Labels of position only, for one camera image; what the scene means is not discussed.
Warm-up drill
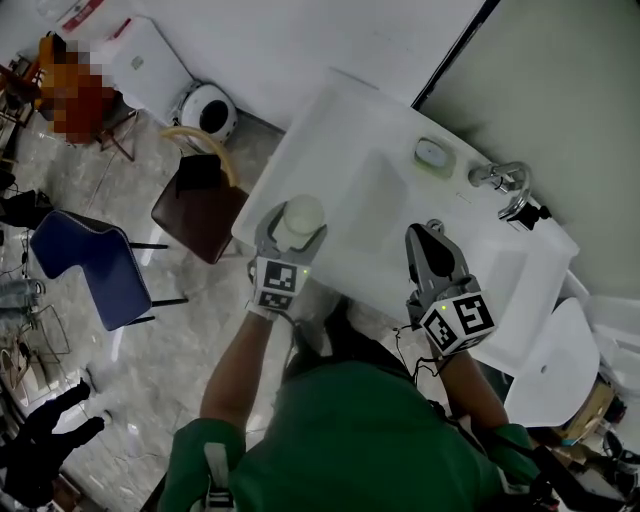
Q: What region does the brown chair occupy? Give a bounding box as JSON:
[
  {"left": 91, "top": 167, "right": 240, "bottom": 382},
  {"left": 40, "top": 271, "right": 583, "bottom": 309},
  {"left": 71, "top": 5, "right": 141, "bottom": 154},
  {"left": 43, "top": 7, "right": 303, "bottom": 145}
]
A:
[{"left": 151, "top": 125, "right": 250, "bottom": 266}]

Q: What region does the black pump dispenser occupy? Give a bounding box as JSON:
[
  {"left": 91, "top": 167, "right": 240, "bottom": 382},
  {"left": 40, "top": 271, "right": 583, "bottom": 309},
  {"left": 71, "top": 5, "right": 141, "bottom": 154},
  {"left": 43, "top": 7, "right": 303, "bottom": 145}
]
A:
[{"left": 514, "top": 204, "right": 553, "bottom": 233}]

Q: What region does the person's right forearm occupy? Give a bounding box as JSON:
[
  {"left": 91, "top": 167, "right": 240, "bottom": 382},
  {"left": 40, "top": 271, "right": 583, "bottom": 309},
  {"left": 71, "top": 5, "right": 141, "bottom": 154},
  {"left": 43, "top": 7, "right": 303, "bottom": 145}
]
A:
[{"left": 438, "top": 348, "right": 512, "bottom": 437}]

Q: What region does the blue chair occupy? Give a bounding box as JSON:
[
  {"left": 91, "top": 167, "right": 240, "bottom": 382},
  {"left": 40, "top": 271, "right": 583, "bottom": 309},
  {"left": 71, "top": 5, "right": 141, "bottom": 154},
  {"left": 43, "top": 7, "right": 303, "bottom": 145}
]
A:
[{"left": 29, "top": 209, "right": 189, "bottom": 333}]

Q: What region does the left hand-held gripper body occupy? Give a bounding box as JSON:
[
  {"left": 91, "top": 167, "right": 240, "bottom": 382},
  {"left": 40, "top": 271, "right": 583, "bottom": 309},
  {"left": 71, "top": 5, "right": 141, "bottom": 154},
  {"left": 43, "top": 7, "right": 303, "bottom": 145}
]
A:
[{"left": 246, "top": 243, "right": 314, "bottom": 322}]

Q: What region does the soap dish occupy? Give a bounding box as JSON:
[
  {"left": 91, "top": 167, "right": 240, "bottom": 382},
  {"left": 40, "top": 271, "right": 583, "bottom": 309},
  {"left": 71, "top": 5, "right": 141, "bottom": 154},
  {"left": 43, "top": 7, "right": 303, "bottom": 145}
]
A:
[{"left": 411, "top": 135, "right": 458, "bottom": 180}]

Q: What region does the white round robot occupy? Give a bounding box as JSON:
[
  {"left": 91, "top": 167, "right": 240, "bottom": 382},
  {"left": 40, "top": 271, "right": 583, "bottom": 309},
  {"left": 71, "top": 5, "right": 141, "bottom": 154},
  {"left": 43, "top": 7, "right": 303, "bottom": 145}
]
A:
[{"left": 178, "top": 82, "right": 239, "bottom": 144}]

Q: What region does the white washbasin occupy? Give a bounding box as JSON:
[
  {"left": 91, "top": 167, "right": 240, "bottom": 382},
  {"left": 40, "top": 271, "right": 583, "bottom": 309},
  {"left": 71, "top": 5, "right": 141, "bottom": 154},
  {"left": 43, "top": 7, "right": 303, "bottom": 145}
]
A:
[{"left": 230, "top": 67, "right": 581, "bottom": 375}]

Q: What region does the chrome faucet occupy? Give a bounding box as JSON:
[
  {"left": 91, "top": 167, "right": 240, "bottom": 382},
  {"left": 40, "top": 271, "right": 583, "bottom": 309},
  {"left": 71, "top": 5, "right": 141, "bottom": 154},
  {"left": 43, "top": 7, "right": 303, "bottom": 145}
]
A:
[{"left": 467, "top": 160, "right": 533, "bottom": 221}]

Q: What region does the wire rack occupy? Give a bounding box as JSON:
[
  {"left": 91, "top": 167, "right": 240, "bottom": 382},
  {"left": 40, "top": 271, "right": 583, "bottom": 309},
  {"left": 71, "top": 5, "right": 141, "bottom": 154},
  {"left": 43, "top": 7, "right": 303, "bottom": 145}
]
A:
[{"left": 0, "top": 303, "right": 72, "bottom": 397}]

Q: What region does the person's left forearm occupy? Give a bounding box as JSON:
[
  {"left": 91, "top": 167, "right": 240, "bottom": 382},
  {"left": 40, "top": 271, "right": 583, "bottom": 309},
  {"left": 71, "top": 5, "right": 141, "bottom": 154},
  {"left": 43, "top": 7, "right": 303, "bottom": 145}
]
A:
[{"left": 198, "top": 308, "right": 297, "bottom": 432}]

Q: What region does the green shirt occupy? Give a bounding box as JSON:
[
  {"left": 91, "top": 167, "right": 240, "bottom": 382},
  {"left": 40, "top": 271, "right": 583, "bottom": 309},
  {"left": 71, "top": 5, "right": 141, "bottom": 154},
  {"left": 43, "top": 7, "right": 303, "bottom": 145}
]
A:
[{"left": 157, "top": 359, "right": 542, "bottom": 512}]

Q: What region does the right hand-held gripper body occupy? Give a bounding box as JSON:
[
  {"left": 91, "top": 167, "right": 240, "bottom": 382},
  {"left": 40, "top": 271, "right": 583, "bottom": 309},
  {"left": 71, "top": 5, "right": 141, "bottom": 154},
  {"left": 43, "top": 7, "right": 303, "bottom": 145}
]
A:
[{"left": 405, "top": 274, "right": 499, "bottom": 357}]

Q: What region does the black bag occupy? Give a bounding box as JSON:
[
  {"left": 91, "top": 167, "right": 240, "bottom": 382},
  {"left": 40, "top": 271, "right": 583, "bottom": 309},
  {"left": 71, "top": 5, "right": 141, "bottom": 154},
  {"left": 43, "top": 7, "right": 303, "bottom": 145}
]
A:
[{"left": 0, "top": 188, "right": 52, "bottom": 230}]

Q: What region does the black cable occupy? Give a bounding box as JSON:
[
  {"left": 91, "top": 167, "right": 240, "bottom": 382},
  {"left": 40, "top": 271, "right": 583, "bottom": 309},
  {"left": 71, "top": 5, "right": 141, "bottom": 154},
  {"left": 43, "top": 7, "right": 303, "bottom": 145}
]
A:
[{"left": 393, "top": 323, "right": 447, "bottom": 387}]

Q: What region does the cardboard box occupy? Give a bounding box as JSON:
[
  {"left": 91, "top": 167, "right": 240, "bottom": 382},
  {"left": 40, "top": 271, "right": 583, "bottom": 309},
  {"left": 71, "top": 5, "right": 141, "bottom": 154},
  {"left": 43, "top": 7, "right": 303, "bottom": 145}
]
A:
[{"left": 563, "top": 382, "right": 617, "bottom": 447}]

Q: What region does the white soap bar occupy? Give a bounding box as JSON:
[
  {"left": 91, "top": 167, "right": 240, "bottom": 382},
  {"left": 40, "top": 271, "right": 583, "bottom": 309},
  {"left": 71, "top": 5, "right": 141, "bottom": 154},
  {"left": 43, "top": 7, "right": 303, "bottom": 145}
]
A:
[{"left": 416, "top": 139, "right": 448, "bottom": 169}]

